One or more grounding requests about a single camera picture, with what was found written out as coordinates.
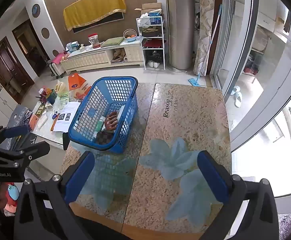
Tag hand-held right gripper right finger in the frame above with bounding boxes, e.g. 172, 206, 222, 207
197, 151, 278, 240

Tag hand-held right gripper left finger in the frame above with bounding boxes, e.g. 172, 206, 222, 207
13, 151, 96, 240

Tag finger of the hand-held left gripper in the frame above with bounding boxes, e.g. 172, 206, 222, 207
0, 141, 50, 167
0, 125, 30, 145

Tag grey patterned cloth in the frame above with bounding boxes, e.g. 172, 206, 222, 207
8, 105, 36, 150

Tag orange booklet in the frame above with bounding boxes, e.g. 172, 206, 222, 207
29, 114, 40, 130

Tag glass coffee table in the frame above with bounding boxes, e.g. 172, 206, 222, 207
6, 87, 86, 150

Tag blue and red toy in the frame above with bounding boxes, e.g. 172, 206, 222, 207
7, 184, 20, 200

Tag pen holder with stationery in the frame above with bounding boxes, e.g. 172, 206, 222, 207
38, 87, 58, 104

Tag brown checkered wallet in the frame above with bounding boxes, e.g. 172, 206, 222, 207
96, 131, 116, 145

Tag white printed papers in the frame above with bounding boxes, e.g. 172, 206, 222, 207
53, 101, 81, 132

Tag green and white tube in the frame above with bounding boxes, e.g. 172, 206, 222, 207
96, 116, 106, 138

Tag pale yellow bag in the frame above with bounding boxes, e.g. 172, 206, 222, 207
56, 80, 68, 95

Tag brown wooden door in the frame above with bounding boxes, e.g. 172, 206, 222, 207
0, 37, 35, 103

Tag orange bag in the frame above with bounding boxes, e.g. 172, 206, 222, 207
68, 73, 92, 98

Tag pink cloth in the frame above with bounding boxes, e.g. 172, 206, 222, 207
48, 52, 67, 64

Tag blue flat mop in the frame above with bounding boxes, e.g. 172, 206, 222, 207
188, 4, 223, 87

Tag cream television cabinet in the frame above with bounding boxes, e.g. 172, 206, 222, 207
61, 41, 145, 75

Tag blue plastic basket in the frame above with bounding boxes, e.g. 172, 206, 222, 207
68, 77, 139, 154

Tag jar with red lid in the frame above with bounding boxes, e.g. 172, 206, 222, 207
88, 33, 101, 49

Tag brown paper bag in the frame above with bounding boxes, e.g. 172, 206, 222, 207
112, 48, 126, 63

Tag green cushion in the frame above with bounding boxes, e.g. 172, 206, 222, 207
101, 37, 124, 47

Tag sliding glass door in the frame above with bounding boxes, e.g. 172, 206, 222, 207
210, 0, 291, 153

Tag white shelf rack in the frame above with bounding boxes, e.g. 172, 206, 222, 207
136, 16, 166, 70

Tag fruit basket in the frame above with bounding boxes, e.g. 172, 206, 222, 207
123, 29, 137, 42

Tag yellow cloth cover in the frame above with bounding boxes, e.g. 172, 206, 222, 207
63, 0, 127, 32

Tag red cloth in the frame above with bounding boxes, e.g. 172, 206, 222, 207
143, 39, 164, 48

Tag floral curtain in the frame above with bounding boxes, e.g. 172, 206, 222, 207
193, 0, 216, 77

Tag tall standing air conditioner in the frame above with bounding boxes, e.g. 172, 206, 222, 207
164, 0, 194, 73

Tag blue carton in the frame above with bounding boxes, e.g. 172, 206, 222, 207
149, 10, 162, 25

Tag white plastic bag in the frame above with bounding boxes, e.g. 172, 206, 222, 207
137, 12, 151, 27

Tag cardboard box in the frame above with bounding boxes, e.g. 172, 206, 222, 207
135, 2, 162, 18

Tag wall television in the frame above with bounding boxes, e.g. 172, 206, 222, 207
72, 12, 125, 33

